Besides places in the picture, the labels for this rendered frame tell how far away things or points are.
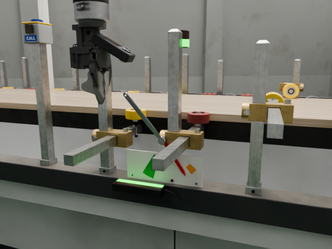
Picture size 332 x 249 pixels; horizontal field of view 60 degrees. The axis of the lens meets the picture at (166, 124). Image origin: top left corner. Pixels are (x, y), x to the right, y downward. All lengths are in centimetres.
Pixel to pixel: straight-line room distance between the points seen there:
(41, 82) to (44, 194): 45
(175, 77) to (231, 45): 448
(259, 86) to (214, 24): 428
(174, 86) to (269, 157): 45
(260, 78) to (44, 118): 76
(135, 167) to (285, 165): 53
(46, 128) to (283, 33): 522
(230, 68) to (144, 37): 164
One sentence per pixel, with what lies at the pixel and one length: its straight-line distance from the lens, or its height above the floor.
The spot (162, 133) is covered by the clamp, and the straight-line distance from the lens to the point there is 91.
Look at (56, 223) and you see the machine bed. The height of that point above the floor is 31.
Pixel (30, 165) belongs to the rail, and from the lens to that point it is 122.
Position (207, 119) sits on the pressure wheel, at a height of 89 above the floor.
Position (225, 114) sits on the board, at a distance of 107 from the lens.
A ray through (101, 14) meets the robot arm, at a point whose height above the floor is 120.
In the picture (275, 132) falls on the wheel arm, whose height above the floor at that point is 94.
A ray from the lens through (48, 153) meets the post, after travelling 118.
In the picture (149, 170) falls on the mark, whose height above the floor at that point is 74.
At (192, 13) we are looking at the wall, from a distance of 507.
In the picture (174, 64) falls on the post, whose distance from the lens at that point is 88.
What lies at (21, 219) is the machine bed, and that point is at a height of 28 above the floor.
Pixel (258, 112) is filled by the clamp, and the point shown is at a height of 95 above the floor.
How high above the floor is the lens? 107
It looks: 11 degrees down
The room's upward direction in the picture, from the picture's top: straight up
